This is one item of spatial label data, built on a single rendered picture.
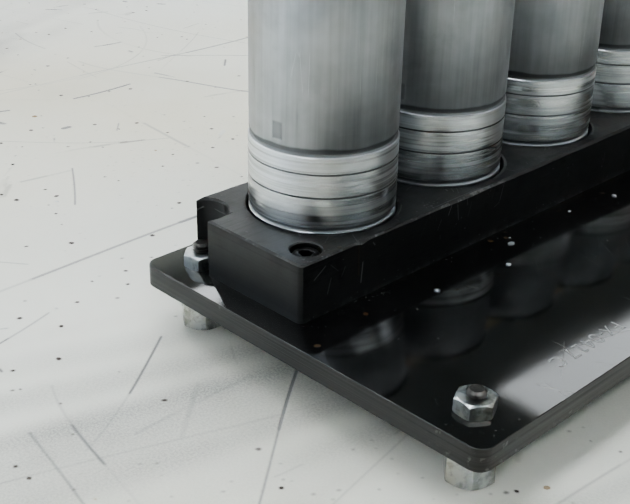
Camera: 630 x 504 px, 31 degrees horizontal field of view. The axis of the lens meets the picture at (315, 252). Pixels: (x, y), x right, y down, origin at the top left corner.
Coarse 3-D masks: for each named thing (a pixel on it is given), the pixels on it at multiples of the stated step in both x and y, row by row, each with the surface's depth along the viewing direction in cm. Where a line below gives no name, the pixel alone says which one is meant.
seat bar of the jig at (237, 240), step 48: (576, 144) 22; (624, 144) 23; (240, 192) 19; (432, 192) 20; (480, 192) 20; (528, 192) 21; (576, 192) 22; (240, 240) 18; (288, 240) 18; (336, 240) 18; (384, 240) 18; (432, 240) 19; (480, 240) 20; (240, 288) 18; (288, 288) 17; (336, 288) 18
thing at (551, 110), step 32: (544, 0) 20; (576, 0) 20; (512, 32) 21; (544, 32) 21; (576, 32) 21; (512, 64) 21; (544, 64) 21; (576, 64) 21; (512, 96) 21; (544, 96) 21; (576, 96) 21; (512, 128) 22; (544, 128) 21; (576, 128) 22
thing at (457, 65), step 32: (416, 0) 19; (448, 0) 18; (480, 0) 18; (512, 0) 19; (416, 32) 19; (448, 32) 19; (480, 32) 19; (416, 64) 19; (448, 64) 19; (480, 64) 19; (416, 96) 19; (448, 96) 19; (480, 96) 19; (416, 128) 19; (448, 128) 19; (480, 128) 20; (416, 160) 20; (448, 160) 20; (480, 160) 20
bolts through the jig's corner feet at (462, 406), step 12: (204, 240) 19; (192, 252) 19; (204, 252) 19; (192, 264) 19; (204, 264) 19; (456, 396) 15; (468, 396) 15; (480, 396) 15; (492, 396) 15; (456, 408) 15; (468, 408) 15; (480, 408) 15; (492, 408) 15; (468, 420) 15; (480, 420) 15
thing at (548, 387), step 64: (448, 256) 20; (512, 256) 20; (576, 256) 20; (192, 320) 19; (256, 320) 18; (320, 320) 18; (384, 320) 18; (448, 320) 18; (512, 320) 18; (576, 320) 18; (384, 384) 16; (448, 384) 16; (512, 384) 16; (576, 384) 16; (448, 448) 15; (512, 448) 15
